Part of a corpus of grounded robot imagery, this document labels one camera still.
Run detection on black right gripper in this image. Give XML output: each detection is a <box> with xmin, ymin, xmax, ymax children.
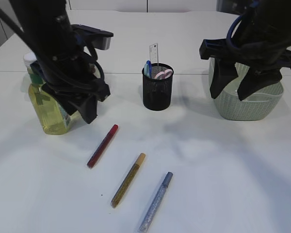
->
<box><xmin>199</xmin><ymin>0</ymin><xmax>291</xmax><ymax>101</ymax></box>

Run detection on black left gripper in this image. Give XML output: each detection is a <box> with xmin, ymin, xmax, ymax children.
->
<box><xmin>21</xmin><ymin>14</ymin><xmax>111</xmax><ymax>124</ymax></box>

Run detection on yellow tea drink bottle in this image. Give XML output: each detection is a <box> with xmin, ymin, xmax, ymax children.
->
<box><xmin>23</xmin><ymin>52</ymin><xmax>81</xmax><ymax>135</ymax></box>

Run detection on red glitter glue pen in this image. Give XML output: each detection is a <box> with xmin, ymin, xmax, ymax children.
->
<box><xmin>87</xmin><ymin>124</ymin><xmax>118</xmax><ymax>169</ymax></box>

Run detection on pink capped scissors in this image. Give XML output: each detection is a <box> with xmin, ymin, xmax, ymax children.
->
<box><xmin>154</xmin><ymin>69</ymin><xmax>173</xmax><ymax>80</ymax></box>

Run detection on blue capped scissors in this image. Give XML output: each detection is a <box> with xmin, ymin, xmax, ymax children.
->
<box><xmin>144</xmin><ymin>60</ymin><xmax>152</xmax><ymax>79</ymax></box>

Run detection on clear plastic ruler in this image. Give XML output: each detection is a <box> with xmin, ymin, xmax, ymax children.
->
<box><xmin>149</xmin><ymin>43</ymin><xmax>159</xmax><ymax>65</ymax></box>

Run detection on gold glitter glue pen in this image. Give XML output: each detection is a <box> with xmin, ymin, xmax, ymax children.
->
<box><xmin>111</xmin><ymin>153</ymin><xmax>146</xmax><ymax>208</ymax></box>

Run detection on silver glitter glue pen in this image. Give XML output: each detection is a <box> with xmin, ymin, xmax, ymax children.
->
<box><xmin>138</xmin><ymin>172</ymin><xmax>173</xmax><ymax>233</ymax></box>

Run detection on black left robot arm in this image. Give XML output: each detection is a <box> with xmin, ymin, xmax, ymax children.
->
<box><xmin>10</xmin><ymin>0</ymin><xmax>113</xmax><ymax>124</ymax></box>

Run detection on green plastic woven basket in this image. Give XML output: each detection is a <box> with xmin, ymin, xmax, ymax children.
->
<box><xmin>213</xmin><ymin>63</ymin><xmax>284</xmax><ymax>121</ymax></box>

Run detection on black mesh pen holder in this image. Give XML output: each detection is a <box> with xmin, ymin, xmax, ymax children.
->
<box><xmin>142</xmin><ymin>63</ymin><xmax>173</xmax><ymax>111</ymax></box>

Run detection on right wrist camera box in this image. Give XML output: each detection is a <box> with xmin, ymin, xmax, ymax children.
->
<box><xmin>216</xmin><ymin>0</ymin><xmax>252</xmax><ymax>15</ymax></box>

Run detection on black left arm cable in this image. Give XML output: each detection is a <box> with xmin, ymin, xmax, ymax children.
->
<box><xmin>0</xmin><ymin>0</ymin><xmax>106</xmax><ymax>90</ymax></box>

